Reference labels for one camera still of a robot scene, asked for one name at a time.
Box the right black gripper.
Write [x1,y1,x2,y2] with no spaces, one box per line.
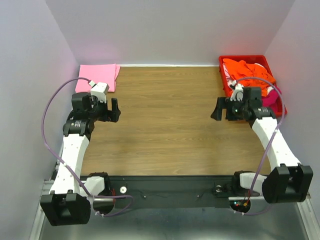
[210,96,249,121]

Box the orange t-shirt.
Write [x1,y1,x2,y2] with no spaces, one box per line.
[222,58,276,84]

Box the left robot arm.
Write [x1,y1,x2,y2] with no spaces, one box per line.
[40,92,121,226]

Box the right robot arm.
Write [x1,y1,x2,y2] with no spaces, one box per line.
[210,87,313,204]

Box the white garment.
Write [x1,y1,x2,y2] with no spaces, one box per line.
[222,63,236,89]

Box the folded pink t-shirt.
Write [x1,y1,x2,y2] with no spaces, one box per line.
[78,64,121,93]

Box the magenta garment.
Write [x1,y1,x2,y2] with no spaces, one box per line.
[262,87,282,114]

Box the red plastic bin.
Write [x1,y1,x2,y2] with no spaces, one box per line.
[218,55,287,117]

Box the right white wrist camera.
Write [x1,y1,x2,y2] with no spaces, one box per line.
[230,83,244,102]

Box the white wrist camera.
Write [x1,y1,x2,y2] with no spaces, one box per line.
[90,82,109,104]
[230,83,244,102]

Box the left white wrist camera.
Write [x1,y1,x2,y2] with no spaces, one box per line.
[90,82,109,104]

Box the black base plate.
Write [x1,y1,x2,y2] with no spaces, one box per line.
[100,175,248,209]

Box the aluminium rail frame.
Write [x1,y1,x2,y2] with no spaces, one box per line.
[28,159,312,240]

